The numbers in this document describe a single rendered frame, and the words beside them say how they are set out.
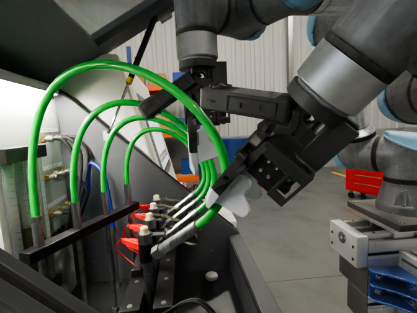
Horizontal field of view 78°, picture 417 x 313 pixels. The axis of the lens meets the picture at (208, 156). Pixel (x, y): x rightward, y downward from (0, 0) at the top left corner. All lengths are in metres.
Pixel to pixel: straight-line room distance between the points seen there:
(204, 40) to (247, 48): 6.89
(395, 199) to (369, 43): 0.70
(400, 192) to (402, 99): 0.55
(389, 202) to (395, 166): 0.11
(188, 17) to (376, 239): 0.74
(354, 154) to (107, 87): 0.81
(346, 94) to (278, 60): 7.28
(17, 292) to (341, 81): 0.29
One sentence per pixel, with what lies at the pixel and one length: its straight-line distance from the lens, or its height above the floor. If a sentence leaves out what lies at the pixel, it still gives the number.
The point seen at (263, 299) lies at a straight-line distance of 0.62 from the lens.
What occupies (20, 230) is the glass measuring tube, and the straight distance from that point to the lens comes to 0.66.
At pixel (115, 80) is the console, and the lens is 0.89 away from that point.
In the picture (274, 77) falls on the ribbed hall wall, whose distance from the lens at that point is 7.40.
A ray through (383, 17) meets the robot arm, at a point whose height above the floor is 1.39.
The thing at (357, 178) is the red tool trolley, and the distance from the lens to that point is 4.76.
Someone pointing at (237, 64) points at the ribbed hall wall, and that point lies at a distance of 7.22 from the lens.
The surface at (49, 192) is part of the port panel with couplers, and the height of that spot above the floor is 1.16.
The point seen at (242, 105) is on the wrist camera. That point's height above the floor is 1.34.
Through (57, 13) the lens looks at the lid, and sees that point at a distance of 0.65.
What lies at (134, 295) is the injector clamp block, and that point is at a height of 0.98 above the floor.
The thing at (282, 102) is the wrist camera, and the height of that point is 1.33.
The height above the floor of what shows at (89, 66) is 1.42.
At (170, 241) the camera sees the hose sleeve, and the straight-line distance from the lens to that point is 0.43.
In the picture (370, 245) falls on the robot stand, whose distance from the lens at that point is 0.87.
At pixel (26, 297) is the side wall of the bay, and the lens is 0.23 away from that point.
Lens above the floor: 1.31
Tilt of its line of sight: 7 degrees down
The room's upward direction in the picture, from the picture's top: 3 degrees counter-clockwise
